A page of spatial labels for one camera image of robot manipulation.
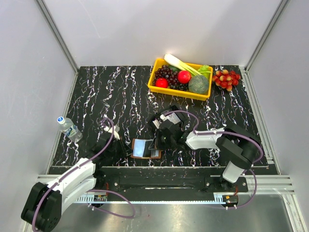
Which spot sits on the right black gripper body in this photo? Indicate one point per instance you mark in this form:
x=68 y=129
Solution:
x=163 y=142

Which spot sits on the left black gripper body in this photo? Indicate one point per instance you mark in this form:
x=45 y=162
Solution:
x=118 y=150

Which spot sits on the brown leather card holder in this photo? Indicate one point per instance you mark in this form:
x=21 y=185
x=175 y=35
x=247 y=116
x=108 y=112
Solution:
x=156 y=154

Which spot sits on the black card box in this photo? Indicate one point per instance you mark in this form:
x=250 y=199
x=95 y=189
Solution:
x=176 y=118

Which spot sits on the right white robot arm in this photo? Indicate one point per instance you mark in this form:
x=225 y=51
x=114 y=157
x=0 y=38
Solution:
x=239 y=146

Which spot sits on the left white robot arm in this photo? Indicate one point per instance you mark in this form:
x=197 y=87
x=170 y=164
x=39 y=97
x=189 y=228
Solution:
x=47 y=202

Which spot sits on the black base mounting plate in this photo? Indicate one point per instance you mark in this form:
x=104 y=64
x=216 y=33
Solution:
x=188 y=178

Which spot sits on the yellow plastic basket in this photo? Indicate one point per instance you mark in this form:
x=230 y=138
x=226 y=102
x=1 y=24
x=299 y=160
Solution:
x=186 y=94

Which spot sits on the clear plastic water bottle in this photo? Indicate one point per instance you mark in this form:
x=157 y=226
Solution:
x=69 y=129

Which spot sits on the red apple front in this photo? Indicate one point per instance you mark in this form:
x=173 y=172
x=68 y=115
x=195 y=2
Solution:
x=162 y=82

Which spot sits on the red apple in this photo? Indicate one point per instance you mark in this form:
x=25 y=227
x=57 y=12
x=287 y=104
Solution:
x=184 y=77
x=162 y=82

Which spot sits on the green netted melon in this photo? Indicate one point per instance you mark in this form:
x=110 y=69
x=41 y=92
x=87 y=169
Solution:
x=198 y=84

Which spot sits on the red apple back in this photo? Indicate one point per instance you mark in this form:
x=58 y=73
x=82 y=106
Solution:
x=184 y=77

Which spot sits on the dark purple grape bunch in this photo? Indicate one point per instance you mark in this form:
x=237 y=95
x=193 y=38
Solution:
x=172 y=78

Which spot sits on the green cucumber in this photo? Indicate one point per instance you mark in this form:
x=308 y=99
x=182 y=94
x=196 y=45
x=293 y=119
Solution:
x=174 y=69

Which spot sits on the white green leek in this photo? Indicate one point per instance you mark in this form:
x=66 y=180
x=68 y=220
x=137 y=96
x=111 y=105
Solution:
x=175 y=62

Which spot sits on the red cherry cluster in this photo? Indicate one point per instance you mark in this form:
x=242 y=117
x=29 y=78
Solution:
x=225 y=79

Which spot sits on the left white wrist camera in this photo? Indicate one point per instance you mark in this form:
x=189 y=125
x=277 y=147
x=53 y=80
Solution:
x=114 y=131

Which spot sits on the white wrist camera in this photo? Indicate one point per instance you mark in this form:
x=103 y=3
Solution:
x=164 y=118
x=114 y=131

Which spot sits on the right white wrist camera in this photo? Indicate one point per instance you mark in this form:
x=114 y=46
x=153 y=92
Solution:
x=164 y=118

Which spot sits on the aluminium frame rail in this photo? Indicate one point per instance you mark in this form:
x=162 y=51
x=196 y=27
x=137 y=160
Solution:
x=260 y=185

